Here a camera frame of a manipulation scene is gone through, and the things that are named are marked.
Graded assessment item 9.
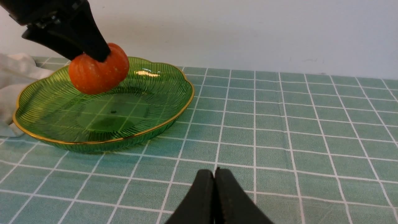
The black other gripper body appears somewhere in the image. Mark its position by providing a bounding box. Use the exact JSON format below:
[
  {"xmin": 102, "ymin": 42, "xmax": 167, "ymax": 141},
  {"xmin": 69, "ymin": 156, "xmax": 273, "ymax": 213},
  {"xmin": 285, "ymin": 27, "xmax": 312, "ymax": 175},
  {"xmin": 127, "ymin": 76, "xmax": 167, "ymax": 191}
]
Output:
[{"xmin": 0, "ymin": 0, "xmax": 90, "ymax": 26}]

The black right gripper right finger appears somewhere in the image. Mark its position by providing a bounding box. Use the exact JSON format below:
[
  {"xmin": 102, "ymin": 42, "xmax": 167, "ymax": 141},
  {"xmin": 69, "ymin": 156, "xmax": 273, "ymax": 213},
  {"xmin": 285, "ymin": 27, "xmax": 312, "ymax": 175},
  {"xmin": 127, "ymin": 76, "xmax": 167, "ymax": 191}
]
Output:
[{"xmin": 215, "ymin": 168, "xmax": 273, "ymax": 224}]

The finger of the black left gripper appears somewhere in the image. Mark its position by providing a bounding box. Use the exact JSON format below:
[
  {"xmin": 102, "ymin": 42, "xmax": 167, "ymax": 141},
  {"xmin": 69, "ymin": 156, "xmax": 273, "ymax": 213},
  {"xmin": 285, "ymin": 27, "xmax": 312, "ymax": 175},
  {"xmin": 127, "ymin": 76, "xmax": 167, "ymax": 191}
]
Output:
[
  {"xmin": 51, "ymin": 2, "xmax": 110, "ymax": 62},
  {"xmin": 22, "ymin": 26, "xmax": 83, "ymax": 61}
]

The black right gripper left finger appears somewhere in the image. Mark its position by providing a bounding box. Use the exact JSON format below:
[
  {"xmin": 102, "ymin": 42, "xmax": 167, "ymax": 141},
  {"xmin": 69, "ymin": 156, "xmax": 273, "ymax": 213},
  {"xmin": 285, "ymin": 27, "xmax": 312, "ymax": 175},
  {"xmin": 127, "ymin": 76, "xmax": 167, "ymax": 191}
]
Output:
[{"xmin": 165, "ymin": 169, "xmax": 214, "ymax": 224}]

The small orange pumpkin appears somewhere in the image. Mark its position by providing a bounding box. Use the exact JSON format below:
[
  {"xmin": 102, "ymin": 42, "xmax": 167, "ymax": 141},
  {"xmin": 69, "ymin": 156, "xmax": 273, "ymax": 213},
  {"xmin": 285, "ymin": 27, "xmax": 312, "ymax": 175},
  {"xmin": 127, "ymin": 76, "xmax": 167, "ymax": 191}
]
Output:
[{"xmin": 68, "ymin": 43, "xmax": 130, "ymax": 95}]

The white cloth bag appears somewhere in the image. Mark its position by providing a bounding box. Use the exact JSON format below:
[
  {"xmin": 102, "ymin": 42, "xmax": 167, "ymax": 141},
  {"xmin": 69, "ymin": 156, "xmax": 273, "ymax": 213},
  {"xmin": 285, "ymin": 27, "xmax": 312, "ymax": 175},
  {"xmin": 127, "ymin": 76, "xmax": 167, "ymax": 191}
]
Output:
[{"xmin": 0, "ymin": 53, "xmax": 53, "ymax": 137}]

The green glass plate gold rim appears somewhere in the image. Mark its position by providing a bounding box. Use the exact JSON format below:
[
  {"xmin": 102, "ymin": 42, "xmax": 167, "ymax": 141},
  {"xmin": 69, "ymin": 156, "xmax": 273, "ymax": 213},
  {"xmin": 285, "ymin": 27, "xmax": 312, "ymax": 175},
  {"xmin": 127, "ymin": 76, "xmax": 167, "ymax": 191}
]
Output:
[{"xmin": 13, "ymin": 57, "xmax": 195, "ymax": 153}]

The green checkered tablecloth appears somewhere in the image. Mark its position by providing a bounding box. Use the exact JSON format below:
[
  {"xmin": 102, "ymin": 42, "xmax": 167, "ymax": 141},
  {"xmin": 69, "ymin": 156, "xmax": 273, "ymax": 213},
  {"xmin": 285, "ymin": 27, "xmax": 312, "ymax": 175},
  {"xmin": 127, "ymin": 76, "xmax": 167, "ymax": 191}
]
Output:
[{"xmin": 1, "ymin": 67, "xmax": 397, "ymax": 224}]

